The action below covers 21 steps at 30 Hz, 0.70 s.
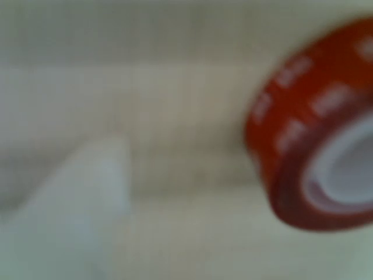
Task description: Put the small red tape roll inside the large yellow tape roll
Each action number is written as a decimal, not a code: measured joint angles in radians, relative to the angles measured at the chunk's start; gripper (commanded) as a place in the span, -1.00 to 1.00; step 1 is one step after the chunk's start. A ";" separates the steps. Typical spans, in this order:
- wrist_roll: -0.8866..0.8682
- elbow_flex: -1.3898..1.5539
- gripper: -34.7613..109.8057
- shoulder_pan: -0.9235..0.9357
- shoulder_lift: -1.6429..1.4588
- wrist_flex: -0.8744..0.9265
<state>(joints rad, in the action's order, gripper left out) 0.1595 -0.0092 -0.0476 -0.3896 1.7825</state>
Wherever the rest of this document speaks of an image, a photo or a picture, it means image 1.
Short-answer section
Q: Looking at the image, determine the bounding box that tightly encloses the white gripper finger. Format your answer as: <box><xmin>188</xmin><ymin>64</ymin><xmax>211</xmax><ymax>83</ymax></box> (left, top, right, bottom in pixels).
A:
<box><xmin>0</xmin><ymin>136</ymin><xmax>132</xmax><ymax>280</ymax></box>

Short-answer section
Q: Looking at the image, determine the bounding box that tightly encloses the small red tape roll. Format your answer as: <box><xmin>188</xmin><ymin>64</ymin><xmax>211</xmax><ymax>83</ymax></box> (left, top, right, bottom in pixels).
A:
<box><xmin>243</xmin><ymin>16</ymin><xmax>373</xmax><ymax>234</ymax></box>

